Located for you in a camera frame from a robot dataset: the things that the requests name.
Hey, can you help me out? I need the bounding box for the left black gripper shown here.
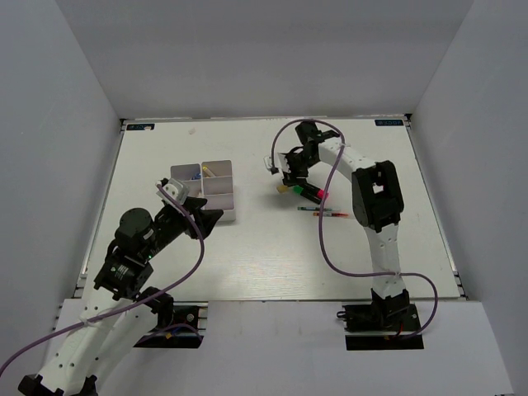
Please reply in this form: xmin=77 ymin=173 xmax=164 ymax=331
xmin=143 ymin=196 xmax=224 ymax=260

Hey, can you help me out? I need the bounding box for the yellow-capped white pen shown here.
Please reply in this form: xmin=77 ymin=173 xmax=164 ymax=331
xmin=201 ymin=165 xmax=218 ymax=177

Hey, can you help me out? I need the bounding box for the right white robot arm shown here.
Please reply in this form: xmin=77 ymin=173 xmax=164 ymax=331
xmin=270 ymin=120 xmax=410 ymax=332

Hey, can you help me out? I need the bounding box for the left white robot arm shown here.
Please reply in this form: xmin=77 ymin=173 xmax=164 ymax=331
xmin=18 ymin=197 xmax=224 ymax=395

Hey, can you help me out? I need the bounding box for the green highlighter marker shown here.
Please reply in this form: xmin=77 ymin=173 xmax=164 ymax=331
xmin=292 ymin=186 xmax=313 ymax=199

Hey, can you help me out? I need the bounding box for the pink highlighter marker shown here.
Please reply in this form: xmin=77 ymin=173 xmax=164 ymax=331
xmin=309 ymin=187 xmax=328 ymax=205

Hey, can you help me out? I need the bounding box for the right white organizer box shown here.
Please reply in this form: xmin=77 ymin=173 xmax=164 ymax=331
xmin=201 ymin=160 xmax=236 ymax=222

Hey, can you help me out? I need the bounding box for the green gel pen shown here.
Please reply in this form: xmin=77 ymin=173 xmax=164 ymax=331
xmin=297 ymin=206 xmax=340 ymax=212

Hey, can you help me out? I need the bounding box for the red gel pen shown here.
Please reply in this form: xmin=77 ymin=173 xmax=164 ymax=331
xmin=313 ymin=212 xmax=351 ymax=218

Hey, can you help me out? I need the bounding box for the right blue table label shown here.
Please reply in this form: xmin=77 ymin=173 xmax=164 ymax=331
xmin=375 ymin=119 xmax=404 ymax=127

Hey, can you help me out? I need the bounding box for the blue table label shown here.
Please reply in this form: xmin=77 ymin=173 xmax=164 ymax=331
xmin=126 ymin=123 xmax=155 ymax=131
xmin=375 ymin=119 xmax=404 ymax=127

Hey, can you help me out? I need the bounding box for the left blue table label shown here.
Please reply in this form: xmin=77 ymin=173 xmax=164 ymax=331
xmin=126 ymin=123 xmax=155 ymax=131

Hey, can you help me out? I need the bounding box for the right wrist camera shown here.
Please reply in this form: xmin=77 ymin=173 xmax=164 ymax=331
xmin=264 ymin=153 xmax=291 ymax=175

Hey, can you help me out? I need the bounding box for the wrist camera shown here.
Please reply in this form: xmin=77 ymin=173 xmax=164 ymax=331
xmin=264 ymin=153 xmax=291 ymax=175
xmin=156 ymin=178 xmax=190 ymax=208

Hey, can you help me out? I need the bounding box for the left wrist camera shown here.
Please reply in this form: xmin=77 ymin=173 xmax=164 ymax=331
xmin=156 ymin=178 xmax=190 ymax=208

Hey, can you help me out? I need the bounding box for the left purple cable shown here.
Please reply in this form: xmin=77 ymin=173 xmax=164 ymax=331
xmin=0 ymin=183 xmax=206 ymax=372

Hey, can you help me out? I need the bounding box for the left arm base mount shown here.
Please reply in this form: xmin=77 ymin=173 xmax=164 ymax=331
xmin=134 ymin=293 xmax=206 ymax=349

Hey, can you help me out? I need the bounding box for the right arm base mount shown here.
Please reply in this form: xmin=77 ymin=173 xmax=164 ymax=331
xmin=336 ymin=304 xmax=424 ymax=351

